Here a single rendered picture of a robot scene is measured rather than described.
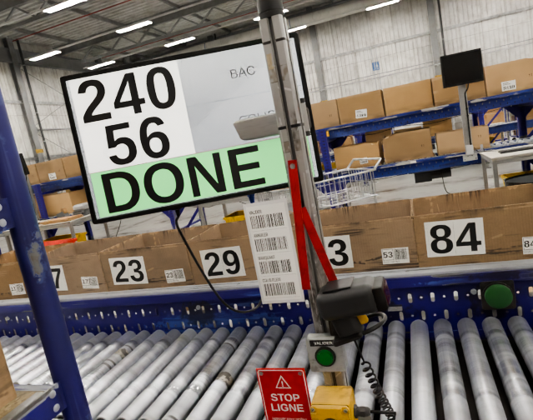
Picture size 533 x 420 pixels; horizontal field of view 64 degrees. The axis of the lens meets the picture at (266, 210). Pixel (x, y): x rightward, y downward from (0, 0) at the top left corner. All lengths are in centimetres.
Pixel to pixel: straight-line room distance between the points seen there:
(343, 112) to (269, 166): 506
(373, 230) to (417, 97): 457
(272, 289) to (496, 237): 78
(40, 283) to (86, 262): 137
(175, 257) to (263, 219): 87
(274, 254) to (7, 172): 48
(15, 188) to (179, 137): 46
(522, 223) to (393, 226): 35
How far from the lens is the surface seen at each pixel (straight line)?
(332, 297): 74
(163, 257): 165
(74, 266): 191
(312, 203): 76
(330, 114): 594
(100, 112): 94
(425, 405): 105
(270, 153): 88
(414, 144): 561
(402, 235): 138
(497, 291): 137
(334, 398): 86
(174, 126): 90
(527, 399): 108
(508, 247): 141
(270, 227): 79
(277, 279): 82
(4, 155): 50
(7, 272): 219
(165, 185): 90
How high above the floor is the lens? 135
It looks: 9 degrees down
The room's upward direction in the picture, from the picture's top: 11 degrees counter-clockwise
